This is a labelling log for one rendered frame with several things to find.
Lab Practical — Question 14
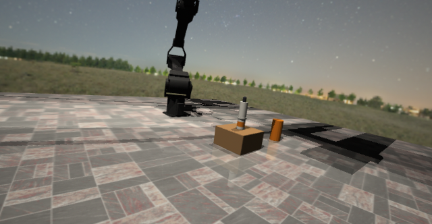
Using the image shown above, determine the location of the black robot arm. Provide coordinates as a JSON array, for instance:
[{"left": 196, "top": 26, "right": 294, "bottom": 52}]
[{"left": 163, "top": 0, "right": 200, "bottom": 117}]

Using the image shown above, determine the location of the brown rectangular block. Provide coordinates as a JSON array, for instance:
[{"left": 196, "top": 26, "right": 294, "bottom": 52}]
[{"left": 213, "top": 123, "right": 264, "bottom": 155}]

